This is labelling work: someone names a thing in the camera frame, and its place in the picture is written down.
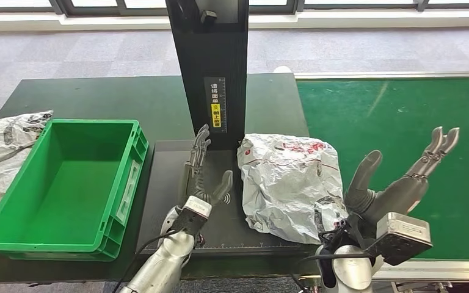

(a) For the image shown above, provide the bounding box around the white window sill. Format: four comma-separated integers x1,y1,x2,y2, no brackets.
0,10,469,32

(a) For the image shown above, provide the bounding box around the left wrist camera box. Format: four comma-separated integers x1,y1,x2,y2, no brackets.
172,195,214,240

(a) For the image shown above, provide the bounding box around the green conveyor belt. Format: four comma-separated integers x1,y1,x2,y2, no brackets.
295,78,469,262

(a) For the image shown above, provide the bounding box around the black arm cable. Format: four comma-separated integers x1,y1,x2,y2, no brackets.
291,251,375,293
111,228,183,293

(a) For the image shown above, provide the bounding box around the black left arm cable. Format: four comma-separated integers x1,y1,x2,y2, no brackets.
111,228,183,293

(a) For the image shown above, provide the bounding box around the dark window frame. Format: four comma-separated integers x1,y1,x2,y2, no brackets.
0,0,469,16

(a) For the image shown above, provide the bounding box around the black inbound scanner machine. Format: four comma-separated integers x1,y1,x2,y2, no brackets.
136,0,318,256

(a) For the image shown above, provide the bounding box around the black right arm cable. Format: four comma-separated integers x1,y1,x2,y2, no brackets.
291,251,375,293

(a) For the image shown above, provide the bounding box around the aluminium conveyor side rail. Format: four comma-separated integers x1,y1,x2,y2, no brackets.
294,71,469,81
299,259,469,293

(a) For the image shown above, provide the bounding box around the white parcel red black print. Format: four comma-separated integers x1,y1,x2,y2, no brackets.
236,133,349,245

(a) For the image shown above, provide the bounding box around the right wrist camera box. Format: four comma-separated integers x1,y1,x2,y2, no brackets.
366,212,434,267

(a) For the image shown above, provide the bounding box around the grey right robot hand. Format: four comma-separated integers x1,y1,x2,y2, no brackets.
344,126,460,228

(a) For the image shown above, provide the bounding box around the green plastic crate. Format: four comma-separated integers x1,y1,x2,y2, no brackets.
0,118,150,262

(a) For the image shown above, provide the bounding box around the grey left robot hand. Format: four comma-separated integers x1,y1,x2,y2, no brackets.
180,123,234,208

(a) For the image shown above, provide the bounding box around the yellow black label sticker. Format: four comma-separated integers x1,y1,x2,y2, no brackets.
203,76,227,134

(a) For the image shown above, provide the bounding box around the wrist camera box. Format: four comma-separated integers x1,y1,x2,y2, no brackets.
172,195,214,240
366,212,434,267

